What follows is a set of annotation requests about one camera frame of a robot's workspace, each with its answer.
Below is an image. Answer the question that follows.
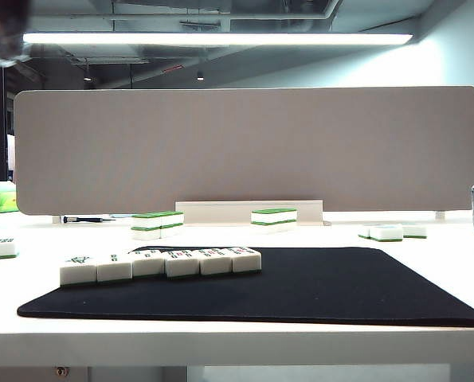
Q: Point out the bird mahjong tile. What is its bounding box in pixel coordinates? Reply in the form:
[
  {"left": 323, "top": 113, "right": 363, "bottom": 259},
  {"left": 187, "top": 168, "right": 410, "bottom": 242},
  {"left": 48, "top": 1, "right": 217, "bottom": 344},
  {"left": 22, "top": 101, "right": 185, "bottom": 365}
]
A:
[{"left": 59, "top": 256, "right": 99, "bottom": 287}]

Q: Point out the four-bamboo mahjong tile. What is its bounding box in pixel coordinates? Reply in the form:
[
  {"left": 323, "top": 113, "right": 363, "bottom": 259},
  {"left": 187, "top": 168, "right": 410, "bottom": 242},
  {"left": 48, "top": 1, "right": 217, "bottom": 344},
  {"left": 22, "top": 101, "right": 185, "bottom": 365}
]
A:
[{"left": 131, "top": 251, "right": 166, "bottom": 279}]

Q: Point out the two-bamboo mahjong tile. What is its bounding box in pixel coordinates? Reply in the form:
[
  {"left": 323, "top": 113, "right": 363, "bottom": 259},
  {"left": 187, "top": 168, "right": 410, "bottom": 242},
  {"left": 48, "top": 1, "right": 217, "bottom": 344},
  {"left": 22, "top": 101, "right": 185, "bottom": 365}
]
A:
[{"left": 96, "top": 254, "right": 134, "bottom": 283}]

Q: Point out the black mouse mat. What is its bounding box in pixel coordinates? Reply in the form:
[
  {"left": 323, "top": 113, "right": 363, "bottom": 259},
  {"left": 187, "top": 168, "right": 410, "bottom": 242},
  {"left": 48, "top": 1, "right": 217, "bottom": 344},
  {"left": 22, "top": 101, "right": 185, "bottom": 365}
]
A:
[{"left": 16, "top": 246, "right": 474, "bottom": 328}]

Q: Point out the beige desk divider panel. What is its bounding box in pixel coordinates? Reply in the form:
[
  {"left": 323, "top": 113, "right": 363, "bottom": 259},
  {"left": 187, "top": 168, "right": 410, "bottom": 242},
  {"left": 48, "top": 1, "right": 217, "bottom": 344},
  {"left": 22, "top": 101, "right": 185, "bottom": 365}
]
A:
[{"left": 13, "top": 85, "right": 474, "bottom": 216}]

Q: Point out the red and green bamboo tile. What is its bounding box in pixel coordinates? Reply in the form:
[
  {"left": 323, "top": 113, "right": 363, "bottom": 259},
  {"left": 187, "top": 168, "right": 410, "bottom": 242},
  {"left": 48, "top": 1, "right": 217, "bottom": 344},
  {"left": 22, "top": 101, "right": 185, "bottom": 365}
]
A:
[
  {"left": 164, "top": 250, "right": 201, "bottom": 279},
  {"left": 231, "top": 247, "right": 263, "bottom": 275},
  {"left": 198, "top": 248, "right": 233, "bottom": 276}
]

